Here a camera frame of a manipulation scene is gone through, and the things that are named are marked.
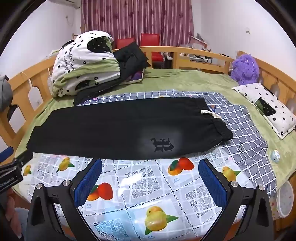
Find grey bag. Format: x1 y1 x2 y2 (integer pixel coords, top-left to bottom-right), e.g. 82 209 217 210
0 75 13 112

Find maroon floral curtain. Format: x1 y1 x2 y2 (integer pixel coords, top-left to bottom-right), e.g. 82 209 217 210
80 0 195 47

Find blue checkered sheet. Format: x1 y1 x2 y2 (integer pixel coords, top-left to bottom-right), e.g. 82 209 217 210
77 89 278 195

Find person's left hand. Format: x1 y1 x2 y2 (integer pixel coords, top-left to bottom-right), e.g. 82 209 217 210
4 197 25 240

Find person's blue denim clothing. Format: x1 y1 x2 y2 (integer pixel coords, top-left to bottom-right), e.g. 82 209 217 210
15 207 30 232

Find white floral pillow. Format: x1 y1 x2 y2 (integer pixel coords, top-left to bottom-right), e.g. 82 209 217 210
232 83 296 140

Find white plastic bucket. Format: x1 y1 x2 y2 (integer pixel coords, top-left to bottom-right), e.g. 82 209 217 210
276 181 296 219

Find green blanket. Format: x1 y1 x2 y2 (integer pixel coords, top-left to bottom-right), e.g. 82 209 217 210
14 68 296 193

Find wooden bed frame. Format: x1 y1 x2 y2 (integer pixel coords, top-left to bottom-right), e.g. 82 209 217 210
0 45 296 241

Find red chair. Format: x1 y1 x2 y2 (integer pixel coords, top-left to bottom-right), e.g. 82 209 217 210
116 38 136 49
141 34 165 69

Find black jacket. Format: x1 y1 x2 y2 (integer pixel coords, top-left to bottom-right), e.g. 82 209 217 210
73 42 149 106

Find folded white floral quilt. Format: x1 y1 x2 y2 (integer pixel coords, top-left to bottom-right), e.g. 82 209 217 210
51 30 122 98

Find white air conditioner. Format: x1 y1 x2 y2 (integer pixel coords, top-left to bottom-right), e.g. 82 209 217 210
55 0 81 9

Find black pants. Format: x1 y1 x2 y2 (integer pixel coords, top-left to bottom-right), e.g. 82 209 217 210
26 97 233 161

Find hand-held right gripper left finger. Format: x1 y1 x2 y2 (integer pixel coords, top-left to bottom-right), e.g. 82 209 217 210
26 158 103 241

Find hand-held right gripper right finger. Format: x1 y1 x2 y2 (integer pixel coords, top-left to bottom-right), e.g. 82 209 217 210
198 159 282 241

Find small round white toy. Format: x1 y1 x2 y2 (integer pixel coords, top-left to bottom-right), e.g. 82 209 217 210
270 150 281 163

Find fruit print plastic tablecloth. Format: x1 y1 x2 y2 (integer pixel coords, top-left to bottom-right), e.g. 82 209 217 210
21 148 245 241

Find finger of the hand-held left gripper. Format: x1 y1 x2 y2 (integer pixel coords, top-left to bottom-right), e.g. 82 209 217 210
13 151 33 168
0 147 14 163

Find purple plush toy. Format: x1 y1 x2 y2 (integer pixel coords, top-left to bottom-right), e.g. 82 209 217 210
230 54 260 86

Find purple cloth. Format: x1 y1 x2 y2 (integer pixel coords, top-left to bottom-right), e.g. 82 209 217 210
125 71 144 84

